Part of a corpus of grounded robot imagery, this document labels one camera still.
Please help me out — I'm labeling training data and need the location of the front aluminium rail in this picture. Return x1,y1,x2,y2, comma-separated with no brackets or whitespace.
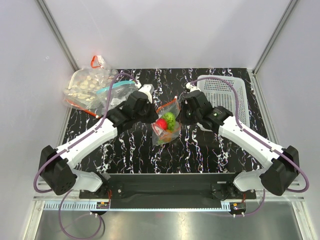
32,181,306,202

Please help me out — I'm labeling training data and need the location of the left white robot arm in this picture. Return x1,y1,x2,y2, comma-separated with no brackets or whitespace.
39,84,158,198

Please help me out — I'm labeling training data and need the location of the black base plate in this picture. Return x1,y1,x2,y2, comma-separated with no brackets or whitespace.
79,173,257,210

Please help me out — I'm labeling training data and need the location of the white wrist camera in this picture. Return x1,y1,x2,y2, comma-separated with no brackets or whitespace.
185,82,201,93
138,84,155,103

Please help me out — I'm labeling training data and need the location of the clear bag teal zipper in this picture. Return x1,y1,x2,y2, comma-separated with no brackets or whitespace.
96,80,139,116

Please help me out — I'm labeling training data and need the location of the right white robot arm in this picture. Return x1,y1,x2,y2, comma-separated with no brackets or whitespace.
176,90,300,199

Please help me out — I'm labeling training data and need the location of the white plastic basket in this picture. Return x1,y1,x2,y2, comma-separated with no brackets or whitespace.
196,75,250,127

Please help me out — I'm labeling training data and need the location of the left aluminium frame post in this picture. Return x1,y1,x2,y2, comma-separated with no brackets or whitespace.
35,0,80,71

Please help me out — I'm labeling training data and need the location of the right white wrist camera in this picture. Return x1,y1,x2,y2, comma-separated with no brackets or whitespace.
185,82,201,93

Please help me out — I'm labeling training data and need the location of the aluminium frame post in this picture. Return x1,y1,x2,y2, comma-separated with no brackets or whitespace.
35,0,80,71
252,0,300,76

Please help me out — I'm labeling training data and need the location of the right aluminium frame post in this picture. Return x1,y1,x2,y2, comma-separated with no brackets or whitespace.
252,0,300,76

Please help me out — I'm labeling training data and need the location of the small bag orange zipper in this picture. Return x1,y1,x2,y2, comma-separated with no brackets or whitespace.
90,55,112,70

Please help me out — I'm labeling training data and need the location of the bag of round biscuits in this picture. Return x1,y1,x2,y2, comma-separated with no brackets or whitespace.
63,67,119,118

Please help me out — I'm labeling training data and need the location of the brown kiwi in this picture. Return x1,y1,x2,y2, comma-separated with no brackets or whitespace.
161,130,173,142

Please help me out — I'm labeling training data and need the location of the white slotted cable duct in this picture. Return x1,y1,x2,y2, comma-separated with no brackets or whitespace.
44,200,231,212

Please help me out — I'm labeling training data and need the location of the red apple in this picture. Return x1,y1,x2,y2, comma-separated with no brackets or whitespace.
155,118,168,130

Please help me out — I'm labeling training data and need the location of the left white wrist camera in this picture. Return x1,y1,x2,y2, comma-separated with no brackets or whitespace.
138,84,155,103

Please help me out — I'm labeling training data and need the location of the clear bag orange zipper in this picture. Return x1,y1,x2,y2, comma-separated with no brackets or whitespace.
151,96,181,146

